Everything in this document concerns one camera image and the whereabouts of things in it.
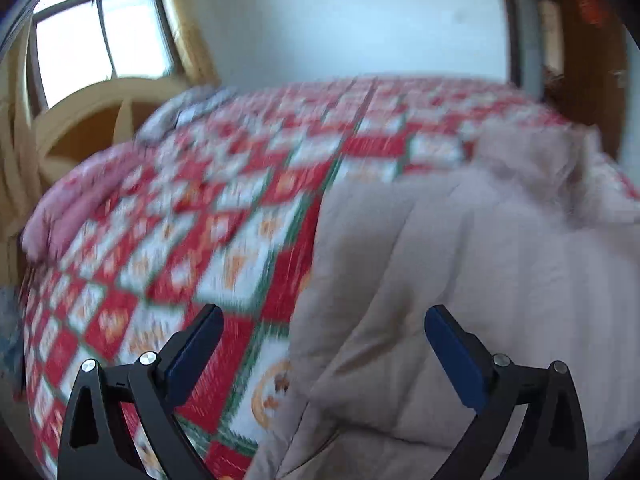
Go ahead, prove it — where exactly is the yellow curtain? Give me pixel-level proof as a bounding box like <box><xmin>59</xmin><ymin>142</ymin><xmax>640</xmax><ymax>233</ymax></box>
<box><xmin>155</xmin><ymin>0</ymin><xmax>222</xmax><ymax>88</ymax></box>

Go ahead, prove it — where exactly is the beige padded coat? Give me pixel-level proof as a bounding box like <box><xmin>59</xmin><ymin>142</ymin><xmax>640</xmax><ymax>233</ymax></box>
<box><xmin>247</xmin><ymin>122</ymin><xmax>640</xmax><ymax>480</ymax></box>

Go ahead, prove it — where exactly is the red paper door decoration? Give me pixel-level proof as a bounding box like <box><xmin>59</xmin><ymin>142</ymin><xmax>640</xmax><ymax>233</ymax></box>
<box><xmin>576</xmin><ymin>0</ymin><xmax>610</xmax><ymax>25</ymax></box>

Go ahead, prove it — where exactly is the brown wooden door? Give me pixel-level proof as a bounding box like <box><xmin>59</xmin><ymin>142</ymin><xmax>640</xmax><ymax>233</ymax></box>
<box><xmin>500</xmin><ymin>0</ymin><xmax>632</xmax><ymax>161</ymax></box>

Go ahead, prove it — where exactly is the pink pillow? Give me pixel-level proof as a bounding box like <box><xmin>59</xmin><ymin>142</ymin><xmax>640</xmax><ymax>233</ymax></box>
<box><xmin>22</xmin><ymin>142</ymin><xmax>146</xmax><ymax>263</ymax></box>

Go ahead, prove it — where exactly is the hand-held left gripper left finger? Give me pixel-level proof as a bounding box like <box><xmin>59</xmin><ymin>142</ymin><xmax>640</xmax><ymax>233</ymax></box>
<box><xmin>57</xmin><ymin>304</ymin><xmax>224</xmax><ymax>480</ymax></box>

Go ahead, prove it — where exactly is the window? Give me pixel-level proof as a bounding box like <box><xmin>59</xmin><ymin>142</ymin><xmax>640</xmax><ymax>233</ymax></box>
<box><xmin>30</xmin><ymin>0</ymin><xmax>178</xmax><ymax>111</ymax></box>

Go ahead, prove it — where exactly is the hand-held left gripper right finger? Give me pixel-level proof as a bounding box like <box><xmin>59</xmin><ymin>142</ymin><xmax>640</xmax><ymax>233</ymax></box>
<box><xmin>424</xmin><ymin>305</ymin><xmax>590</xmax><ymax>480</ymax></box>

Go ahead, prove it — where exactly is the red checkered printed blanket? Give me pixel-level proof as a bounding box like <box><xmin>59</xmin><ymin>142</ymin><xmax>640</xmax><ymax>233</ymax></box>
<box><xmin>20</xmin><ymin>75</ymin><xmax>640</xmax><ymax>480</ymax></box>

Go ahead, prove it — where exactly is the wooden headboard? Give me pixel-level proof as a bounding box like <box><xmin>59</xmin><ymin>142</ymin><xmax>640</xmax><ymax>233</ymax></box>
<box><xmin>0</xmin><ymin>45</ymin><xmax>193</xmax><ymax>271</ymax></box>

